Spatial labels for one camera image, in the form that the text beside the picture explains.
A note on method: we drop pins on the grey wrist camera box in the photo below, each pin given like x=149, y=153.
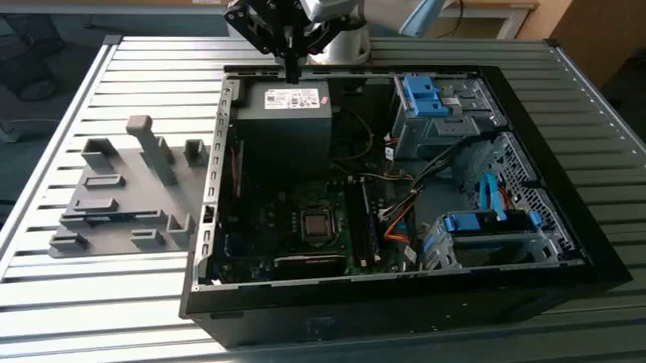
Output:
x=328, y=9

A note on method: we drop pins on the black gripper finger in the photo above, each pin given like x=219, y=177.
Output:
x=247, y=30
x=323, y=36

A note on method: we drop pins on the grey power supply unit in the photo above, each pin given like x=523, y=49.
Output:
x=281, y=143

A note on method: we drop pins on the grey parts rack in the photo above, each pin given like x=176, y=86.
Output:
x=120, y=177

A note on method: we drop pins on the brown wooden cabinet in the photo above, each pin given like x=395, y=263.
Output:
x=600, y=34

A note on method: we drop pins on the silver CPU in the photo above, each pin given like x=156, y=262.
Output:
x=316, y=226

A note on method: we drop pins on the green motherboard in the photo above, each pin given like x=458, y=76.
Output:
x=261, y=230

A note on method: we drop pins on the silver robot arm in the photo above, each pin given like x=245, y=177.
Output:
x=348, y=49

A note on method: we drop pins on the black PC case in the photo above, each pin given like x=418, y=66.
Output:
x=403, y=314

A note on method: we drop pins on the black graphics card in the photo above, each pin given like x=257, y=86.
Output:
x=307, y=266

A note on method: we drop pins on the blue plastic drive bracket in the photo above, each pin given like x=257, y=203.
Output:
x=420, y=94

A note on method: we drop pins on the CPU socket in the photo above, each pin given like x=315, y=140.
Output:
x=317, y=208

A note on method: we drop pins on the wooden desk white frame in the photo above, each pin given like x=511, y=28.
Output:
x=504, y=5

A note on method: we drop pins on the hard disk in blue carrier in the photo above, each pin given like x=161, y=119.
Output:
x=464, y=223

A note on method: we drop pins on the grey metal drive cage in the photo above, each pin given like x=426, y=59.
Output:
x=428, y=132

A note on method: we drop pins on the grey metal disk bay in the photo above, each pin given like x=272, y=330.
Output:
x=504, y=240

